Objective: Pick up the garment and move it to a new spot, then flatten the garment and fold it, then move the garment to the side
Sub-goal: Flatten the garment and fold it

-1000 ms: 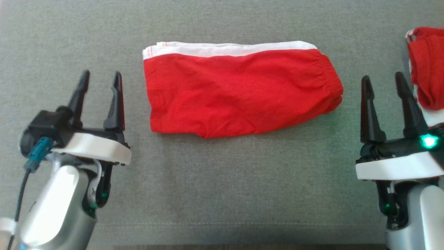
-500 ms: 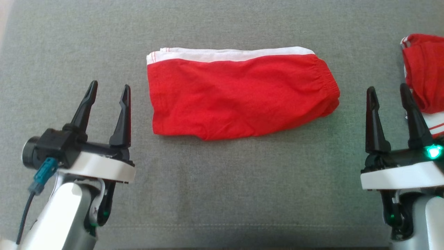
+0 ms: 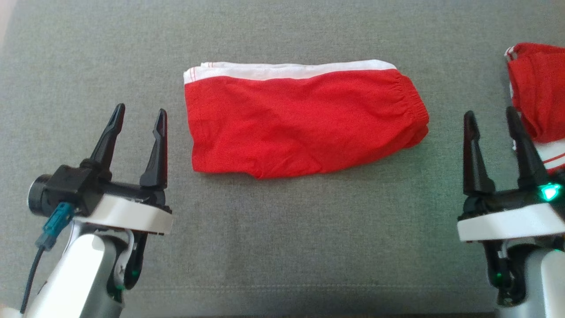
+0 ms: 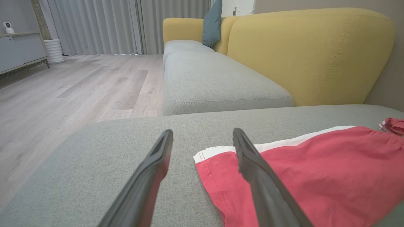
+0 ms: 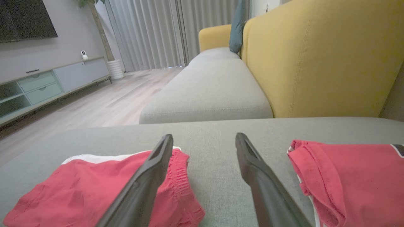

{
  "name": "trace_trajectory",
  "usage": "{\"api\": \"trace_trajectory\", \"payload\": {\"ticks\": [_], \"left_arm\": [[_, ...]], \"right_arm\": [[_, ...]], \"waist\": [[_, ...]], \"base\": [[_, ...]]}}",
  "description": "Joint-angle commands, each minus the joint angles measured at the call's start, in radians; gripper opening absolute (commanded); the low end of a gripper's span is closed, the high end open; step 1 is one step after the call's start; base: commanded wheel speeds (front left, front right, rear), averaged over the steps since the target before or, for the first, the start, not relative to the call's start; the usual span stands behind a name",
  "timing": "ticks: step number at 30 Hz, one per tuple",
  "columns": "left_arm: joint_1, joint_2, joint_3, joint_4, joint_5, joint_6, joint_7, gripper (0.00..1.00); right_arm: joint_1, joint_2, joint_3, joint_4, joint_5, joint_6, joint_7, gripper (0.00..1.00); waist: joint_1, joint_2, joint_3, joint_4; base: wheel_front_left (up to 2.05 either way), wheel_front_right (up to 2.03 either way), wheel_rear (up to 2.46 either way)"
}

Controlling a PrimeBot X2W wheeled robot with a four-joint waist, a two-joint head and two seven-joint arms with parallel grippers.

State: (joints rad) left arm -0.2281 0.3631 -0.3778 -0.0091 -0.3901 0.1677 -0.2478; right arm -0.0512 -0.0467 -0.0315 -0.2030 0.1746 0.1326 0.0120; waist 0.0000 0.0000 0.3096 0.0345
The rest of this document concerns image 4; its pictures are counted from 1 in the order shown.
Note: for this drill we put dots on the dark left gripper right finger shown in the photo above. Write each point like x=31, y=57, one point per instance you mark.
x=271, y=201

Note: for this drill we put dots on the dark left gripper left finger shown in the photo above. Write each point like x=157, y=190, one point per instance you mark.
x=135, y=201

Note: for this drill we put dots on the red shorts white side stripe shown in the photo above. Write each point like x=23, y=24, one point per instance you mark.
x=331, y=170

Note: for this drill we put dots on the large grey sofa chaise cushion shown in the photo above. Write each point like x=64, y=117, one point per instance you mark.
x=94, y=157

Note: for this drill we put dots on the wide yellow sofa backrest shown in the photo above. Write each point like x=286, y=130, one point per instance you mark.
x=309, y=53

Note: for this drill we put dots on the small grey sofa seat cushion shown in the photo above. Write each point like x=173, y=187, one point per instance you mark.
x=183, y=45

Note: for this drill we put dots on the white ribbed cylinder appliance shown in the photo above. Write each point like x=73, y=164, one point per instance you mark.
x=54, y=51

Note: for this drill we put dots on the grey pleated curtains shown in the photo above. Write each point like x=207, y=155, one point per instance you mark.
x=110, y=25

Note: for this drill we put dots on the narrow yellow sofa backrest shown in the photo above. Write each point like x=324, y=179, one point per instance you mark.
x=183, y=28

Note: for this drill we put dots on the teal throw pillow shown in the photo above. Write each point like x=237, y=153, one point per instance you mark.
x=213, y=26

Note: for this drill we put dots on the grey tv cabinet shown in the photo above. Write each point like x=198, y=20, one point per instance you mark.
x=22, y=50

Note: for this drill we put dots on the white security camera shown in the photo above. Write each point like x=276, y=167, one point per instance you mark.
x=8, y=27

